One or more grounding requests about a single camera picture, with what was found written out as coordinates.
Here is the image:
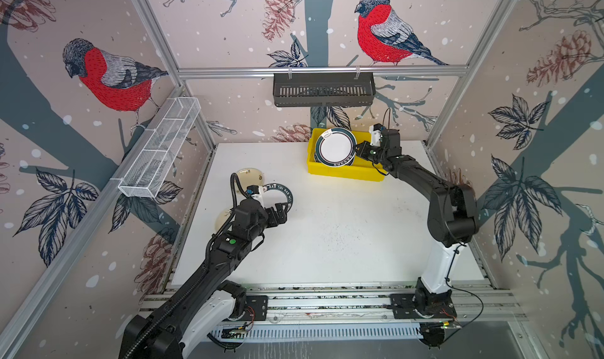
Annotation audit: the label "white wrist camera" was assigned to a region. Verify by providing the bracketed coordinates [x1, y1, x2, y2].
[246, 185, 264, 200]
[369, 123, 385, 147]

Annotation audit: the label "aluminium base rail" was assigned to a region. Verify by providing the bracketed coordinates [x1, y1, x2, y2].
[141, 283, 525, 327]

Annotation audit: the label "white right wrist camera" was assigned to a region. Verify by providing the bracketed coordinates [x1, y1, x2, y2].
[369, 123, 385, 147]

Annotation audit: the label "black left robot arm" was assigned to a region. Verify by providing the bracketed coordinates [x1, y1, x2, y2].
[119, 198, 290, 358]

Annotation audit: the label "cream plate with characters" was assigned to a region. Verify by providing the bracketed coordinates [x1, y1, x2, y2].
[237, 168, 264, 189]

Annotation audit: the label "teal rim Hao Shi plate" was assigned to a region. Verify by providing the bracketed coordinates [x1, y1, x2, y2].
[263, 183, 294, 212]

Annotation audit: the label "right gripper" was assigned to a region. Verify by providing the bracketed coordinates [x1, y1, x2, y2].
[353, 140, 389, 164]

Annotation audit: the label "black corrugated cable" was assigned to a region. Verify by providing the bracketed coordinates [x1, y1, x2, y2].
[230, 172, 249, 209]

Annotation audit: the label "white wire mesh basket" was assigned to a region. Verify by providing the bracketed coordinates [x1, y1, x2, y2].
[118, 97, 201, 198]

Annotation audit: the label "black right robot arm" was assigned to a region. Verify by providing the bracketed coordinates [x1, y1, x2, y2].
[355, 124, 478, 318]

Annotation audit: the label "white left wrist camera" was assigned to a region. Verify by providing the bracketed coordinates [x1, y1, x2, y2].
[246, 185, 264, 200]

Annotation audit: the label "yellow plastic bin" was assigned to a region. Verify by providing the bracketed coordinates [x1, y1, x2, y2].
[306, 128, 385, 182]

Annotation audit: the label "black hanging basket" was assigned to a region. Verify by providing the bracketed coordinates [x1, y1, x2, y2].
[273, 72, 376, 108]

